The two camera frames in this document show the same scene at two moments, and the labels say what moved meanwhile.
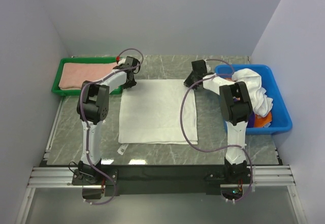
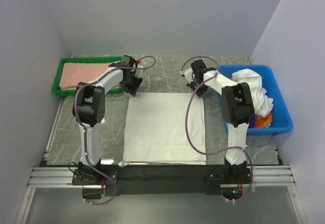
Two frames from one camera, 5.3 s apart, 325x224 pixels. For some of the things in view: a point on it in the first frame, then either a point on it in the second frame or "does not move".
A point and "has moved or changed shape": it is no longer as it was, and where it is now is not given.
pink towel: (73, 75) does not move
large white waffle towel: (150, 112) has moved or changed shape
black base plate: (131, 180) does not move
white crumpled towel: (261, 104) does not move
